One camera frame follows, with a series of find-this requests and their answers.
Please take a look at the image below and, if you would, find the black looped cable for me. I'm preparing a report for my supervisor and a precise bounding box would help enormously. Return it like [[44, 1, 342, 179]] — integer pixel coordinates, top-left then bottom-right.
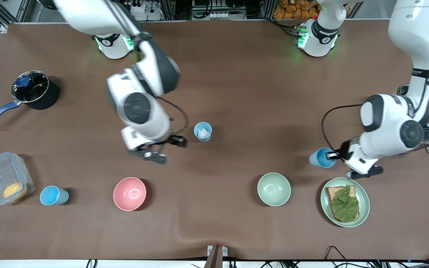
[[324, 245, 350, 268]]

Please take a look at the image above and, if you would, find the yellow round food piece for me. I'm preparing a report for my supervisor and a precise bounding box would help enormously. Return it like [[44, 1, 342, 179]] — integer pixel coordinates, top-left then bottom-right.
[[3, 182, 28, 200]]

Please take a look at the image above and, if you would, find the toast slice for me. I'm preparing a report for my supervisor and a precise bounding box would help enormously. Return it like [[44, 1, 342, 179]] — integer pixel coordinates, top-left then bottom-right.
[[325, 185, 360, 223]]

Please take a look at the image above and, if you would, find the pale green bowl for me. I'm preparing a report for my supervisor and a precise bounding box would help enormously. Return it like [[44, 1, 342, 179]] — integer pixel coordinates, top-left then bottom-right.
[[257, 172, 292, 207]]

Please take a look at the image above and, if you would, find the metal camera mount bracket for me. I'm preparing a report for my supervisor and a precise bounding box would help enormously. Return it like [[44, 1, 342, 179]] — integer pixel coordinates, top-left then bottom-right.
[[206, 245, 228, 268]]

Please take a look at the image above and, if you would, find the blue cup holding white paper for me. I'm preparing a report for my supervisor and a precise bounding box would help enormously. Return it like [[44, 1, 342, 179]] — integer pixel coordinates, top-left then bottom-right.
[[194, 122, 213, 143]]

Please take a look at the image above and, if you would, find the pale green plate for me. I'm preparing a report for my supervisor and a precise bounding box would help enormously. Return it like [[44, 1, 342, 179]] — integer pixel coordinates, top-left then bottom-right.
[[320, 177, 371, 228]]

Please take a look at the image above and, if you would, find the white power strip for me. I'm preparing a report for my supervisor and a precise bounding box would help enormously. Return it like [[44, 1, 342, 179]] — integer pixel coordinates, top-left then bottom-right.
[[127, 0, 163, 21]]

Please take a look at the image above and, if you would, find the pink bowl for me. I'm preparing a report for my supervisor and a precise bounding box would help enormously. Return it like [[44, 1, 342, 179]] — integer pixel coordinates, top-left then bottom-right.
[[113, 177, 147, 211]]

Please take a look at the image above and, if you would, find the green lettuce leaf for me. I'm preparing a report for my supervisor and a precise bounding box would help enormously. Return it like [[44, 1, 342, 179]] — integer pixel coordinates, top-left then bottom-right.
[[332, 185, 359, 221]]

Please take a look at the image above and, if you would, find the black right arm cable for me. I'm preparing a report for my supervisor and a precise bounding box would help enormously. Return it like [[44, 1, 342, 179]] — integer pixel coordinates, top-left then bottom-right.
[[159, 96, 190, 136]]

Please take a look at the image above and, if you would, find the glass lid with blue knob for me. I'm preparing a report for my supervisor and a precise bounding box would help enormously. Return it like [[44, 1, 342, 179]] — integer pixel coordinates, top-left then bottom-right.
[[12, 71, 49, 103]]

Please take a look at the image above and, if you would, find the bag of orange snacks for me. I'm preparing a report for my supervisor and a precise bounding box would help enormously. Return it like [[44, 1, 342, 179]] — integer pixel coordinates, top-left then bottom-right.
[[273, 0, 321, 20]]

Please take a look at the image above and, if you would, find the black pot with blue handle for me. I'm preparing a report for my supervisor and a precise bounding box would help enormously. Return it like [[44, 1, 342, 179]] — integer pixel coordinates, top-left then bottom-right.
[[0, 70, 60, 128]]

